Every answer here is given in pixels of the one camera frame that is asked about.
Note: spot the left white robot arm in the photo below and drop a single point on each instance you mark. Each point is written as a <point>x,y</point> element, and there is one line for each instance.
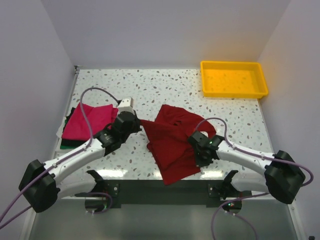
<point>42,183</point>

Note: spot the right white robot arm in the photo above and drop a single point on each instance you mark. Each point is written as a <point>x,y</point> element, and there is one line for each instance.
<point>276,174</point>

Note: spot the folded black t shirt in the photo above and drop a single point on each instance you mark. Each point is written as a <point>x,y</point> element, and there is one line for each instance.
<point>72,143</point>

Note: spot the folded green t shirt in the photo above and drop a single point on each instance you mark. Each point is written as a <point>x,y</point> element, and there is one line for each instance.
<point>65,147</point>

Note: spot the folded white t shirt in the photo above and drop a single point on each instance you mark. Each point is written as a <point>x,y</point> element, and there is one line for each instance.
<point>60,130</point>

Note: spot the folded pink t shirt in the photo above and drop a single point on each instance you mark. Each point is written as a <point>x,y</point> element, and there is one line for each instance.
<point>85,122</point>

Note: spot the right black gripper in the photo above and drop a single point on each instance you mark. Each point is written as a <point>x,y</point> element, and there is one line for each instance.
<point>200,163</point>

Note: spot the dark red t shirt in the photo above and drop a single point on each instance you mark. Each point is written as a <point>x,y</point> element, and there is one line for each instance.
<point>168,142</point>

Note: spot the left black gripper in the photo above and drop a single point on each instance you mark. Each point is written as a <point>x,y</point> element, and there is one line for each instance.
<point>137,121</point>

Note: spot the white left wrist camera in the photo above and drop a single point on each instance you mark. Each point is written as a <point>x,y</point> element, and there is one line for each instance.
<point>126,105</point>

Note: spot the yellow plastic tray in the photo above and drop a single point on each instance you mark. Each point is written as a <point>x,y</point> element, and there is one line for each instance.
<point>233,79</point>

